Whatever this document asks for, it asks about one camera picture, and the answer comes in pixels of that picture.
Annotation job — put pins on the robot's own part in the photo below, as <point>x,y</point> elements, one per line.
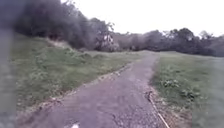
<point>75,126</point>

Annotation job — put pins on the grey gravel path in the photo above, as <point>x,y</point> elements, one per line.
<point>110,100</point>

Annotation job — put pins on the green grass field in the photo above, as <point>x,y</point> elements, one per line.
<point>190,75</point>

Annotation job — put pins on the wood of tall dark trees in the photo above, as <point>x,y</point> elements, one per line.
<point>50,20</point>

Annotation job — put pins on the row of trees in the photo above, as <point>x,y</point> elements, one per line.
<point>173,41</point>

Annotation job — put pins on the green grass slope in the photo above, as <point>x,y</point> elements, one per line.
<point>50,70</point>

